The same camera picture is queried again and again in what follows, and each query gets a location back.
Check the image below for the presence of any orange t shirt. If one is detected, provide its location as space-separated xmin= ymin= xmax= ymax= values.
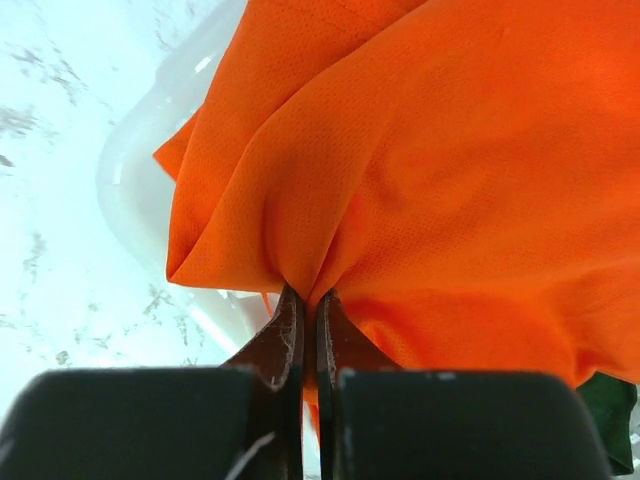
xmin=155 ymin=1 xmax=639 ymax=386

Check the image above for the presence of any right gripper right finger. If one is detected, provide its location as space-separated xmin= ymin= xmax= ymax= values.
xmin=316 ymin=290 xmax=400 ymax=479

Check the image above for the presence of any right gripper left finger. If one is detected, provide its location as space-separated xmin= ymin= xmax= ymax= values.
xmin=223 ymin=286 xmax=305 ymax=479

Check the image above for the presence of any dark green t shirt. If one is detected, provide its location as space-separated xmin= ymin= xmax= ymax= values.
xmin=576 ymin=372 xmax=637 ymax=476

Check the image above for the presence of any white laundry basket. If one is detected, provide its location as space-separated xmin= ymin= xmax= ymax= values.
xmin=96 ymin=1 xmax=269 ymax=365

